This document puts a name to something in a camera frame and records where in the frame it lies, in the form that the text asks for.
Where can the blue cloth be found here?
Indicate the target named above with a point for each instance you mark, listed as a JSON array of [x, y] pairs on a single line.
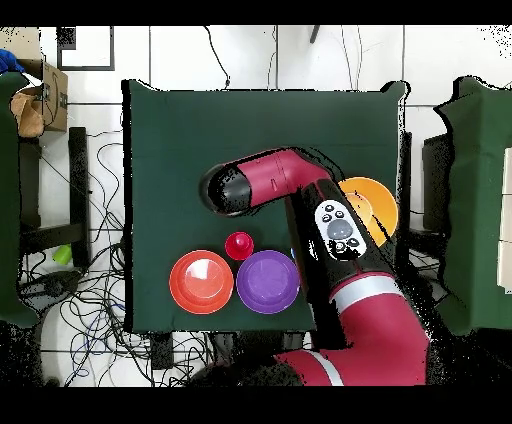
[[8, 62]]

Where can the dark green tablecloth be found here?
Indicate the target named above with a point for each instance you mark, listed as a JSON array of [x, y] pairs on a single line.
[[240, 120]]

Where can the brown paper bag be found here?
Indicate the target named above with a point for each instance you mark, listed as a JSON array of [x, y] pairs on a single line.
[[28, 120]]

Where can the grey square frame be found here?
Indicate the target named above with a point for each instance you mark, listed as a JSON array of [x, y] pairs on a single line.
[[66, 40]]

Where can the black metal frame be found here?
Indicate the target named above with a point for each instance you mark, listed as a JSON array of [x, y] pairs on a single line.
[[78, 180]]

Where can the purple bowl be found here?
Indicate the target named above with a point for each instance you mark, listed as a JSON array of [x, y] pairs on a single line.
[[268, 282]]

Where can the light green plastic cup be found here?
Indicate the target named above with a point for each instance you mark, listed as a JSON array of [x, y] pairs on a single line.
[[62, 254]]

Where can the red cup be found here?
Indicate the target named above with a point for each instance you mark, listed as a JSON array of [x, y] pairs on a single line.
[[239, 246]]

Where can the dark grey rod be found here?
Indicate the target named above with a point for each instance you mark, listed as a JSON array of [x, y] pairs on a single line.
[[314, 34]]

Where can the dark grey caster foot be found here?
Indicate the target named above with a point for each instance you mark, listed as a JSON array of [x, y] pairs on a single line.
[[52, 284]]

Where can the black box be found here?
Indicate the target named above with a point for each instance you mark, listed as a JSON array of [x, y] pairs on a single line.
[[436, 180]]

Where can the cardboard box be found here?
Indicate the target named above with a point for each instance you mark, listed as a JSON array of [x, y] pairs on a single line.
[[56, 100]]

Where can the large yellow bowl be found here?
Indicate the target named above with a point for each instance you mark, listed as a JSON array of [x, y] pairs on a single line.
[[384, 204]]

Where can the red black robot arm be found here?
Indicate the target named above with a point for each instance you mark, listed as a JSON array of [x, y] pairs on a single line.
[[380, 332]]

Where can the orange bowl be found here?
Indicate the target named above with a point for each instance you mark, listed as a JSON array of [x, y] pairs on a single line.
[[200, 292]]

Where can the green cloth covered table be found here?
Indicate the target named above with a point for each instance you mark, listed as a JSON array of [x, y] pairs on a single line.
[[8, 200], [480, 200]]

